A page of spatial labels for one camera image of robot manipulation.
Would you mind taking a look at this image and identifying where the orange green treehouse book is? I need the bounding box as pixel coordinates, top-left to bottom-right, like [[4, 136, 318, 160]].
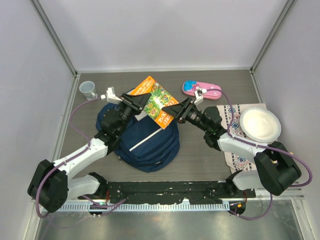
[[130, 76, 179, 130]]

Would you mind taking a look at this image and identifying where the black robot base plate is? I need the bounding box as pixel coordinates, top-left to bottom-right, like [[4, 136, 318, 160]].
[[88, 181, 256, 205]]

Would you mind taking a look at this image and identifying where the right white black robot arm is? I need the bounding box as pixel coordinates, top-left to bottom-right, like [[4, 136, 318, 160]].
[[162, 98, 302, 198]]

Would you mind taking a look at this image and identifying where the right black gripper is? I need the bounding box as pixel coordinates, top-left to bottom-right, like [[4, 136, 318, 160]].
[[162, 97, 211, 133]]

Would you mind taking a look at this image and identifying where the patterned beige placemat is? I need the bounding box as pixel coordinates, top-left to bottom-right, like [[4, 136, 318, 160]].
[[216, 102, 276, 173]]

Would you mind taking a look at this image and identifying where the white shallow bowl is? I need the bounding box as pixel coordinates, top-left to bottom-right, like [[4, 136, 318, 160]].
[[239, 107, 282, 143]]

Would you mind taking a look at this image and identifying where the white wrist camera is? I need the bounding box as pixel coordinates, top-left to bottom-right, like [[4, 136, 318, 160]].
[[100, 87, 123, 105], [194, 88, 207, 106]]

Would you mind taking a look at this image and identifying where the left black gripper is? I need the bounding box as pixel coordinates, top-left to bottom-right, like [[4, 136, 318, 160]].
[[117, 92, 151, 136]]

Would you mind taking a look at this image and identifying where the navy blue student backpack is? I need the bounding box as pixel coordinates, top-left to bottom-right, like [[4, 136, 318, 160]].
[[95, 104, 180, 173]]

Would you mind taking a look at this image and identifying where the light blue footed cup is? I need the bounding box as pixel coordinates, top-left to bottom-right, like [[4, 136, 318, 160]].
[[79, 81, 98, 101]]

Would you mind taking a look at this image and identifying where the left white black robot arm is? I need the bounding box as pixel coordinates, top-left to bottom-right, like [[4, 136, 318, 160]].
[[27, 93, 151, 218]]

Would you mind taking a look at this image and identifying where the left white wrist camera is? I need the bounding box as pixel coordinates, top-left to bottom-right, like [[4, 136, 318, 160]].
[[100, 87, 123, 105]]

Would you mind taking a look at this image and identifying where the pink cartoon pencil case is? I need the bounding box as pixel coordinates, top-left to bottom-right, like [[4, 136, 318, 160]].
[[182, 80, 222, 100]]

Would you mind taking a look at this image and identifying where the white slotted cable duct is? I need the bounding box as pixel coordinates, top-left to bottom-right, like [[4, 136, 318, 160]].
[[57, 200, 230, 213]]

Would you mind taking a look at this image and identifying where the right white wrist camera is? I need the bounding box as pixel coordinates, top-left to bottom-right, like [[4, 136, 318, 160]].
[[194, 88, 207, 106]]

